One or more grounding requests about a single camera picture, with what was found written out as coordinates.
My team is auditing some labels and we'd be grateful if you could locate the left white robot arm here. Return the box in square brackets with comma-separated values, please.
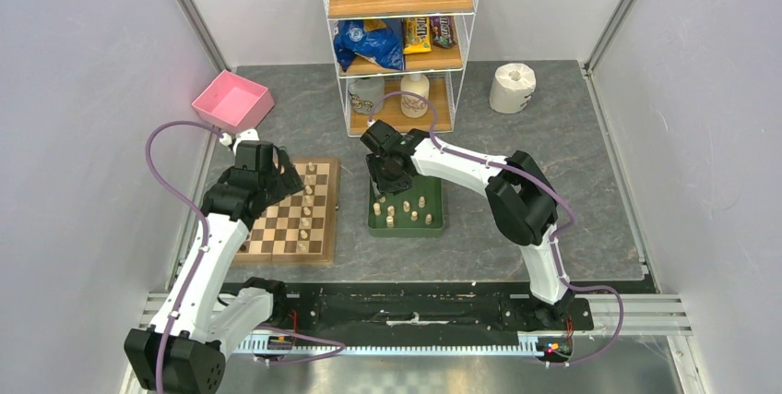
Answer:
[124, 140, 303, 393]

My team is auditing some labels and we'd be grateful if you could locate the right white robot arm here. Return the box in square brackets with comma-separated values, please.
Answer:
[360, 120, 570, 328]

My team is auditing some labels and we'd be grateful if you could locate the wooden chess board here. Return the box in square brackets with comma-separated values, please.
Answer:
[233, 158, 340, 264]

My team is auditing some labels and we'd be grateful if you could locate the green metal tray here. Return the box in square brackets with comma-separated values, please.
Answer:
[367, 175, 445, 238]

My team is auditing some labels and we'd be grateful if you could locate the white patterned bottle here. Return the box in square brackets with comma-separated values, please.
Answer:
[400, 73, 430, 118]

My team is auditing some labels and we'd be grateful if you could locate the grey patterned mug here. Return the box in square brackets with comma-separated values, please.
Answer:
[347, 77, 385, 114]

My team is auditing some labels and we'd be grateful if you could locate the pink plastic bin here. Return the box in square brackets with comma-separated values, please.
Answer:
[191, 70, 275, 134]

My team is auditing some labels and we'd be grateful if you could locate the blue snack bag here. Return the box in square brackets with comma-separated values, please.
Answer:
[332, 18, 406, 71]

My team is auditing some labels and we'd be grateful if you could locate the yellow candy bag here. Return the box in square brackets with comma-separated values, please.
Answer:
[403, 17, 432, 55]

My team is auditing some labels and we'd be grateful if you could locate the white toilet paper roll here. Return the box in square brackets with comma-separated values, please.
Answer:
[489, 63, 537, 114]

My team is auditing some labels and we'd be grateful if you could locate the brown candy bag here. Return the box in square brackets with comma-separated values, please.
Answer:
[430, 16, 457, 49]

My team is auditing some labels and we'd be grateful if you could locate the white wire wooden shelf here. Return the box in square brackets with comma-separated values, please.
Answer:
[322, 0, 480, 132]

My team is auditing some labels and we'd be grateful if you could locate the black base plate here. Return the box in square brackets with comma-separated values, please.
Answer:
[219, 281, 595, 332]

